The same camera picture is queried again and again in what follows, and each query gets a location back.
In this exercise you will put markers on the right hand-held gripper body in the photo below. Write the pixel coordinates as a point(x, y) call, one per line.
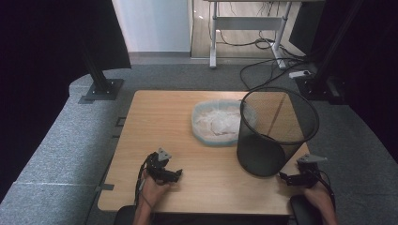
point(309, 175)

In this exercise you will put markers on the black metal stand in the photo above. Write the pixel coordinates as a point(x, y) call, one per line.
point(322, 81)
point(101, 86)

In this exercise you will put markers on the grey tape piece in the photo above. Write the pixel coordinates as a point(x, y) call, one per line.
point(106, 187)

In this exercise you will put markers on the white desk frame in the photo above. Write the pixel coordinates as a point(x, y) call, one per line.
point(247, 23)

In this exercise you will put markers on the white power adapter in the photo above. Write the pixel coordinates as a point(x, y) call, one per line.
point(299, 74)

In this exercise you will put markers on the white blue-rimmed trash bag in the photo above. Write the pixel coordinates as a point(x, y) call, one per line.
point(212, 125)

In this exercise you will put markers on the black mesh trash can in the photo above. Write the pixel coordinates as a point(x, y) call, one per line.
point(259, 156)

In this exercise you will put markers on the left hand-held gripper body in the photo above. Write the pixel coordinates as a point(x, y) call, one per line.
point(155, 167)

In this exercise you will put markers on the person's right hand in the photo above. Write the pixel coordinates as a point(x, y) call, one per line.
point(319, 195)

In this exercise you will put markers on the black chair armrest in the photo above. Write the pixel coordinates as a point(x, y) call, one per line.
point(125, 216)
point(305, 211)

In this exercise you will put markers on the person's left hand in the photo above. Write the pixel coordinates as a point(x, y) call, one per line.
point(151, 192)

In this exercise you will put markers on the black curtain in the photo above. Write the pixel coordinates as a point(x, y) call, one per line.
point(369, 62)

